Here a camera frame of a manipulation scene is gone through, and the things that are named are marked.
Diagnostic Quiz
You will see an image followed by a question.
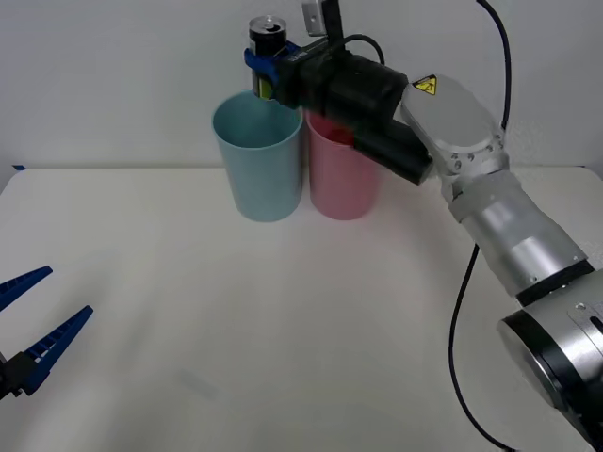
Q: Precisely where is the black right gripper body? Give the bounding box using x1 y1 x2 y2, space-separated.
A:
275 39 360 120

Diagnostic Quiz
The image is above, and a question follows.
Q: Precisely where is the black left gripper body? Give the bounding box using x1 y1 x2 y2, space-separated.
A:
0 355 23 402

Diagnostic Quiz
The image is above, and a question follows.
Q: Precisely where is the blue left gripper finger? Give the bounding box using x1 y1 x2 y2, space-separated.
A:
0 266 54 313
8 305 94 397

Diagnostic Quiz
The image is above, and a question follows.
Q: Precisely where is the pink plastic bin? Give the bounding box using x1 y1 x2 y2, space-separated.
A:
304 109 381 221

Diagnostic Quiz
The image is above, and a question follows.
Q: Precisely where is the pale blue plastic bin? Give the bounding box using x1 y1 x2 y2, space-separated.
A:
211 90 303 223

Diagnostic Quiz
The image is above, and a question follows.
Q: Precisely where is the black drink can green print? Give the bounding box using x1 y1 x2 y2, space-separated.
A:
248 15 289 102

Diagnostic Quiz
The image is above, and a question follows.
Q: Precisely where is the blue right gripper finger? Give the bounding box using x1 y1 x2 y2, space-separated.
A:
242 47 281 90
276 40 302 61

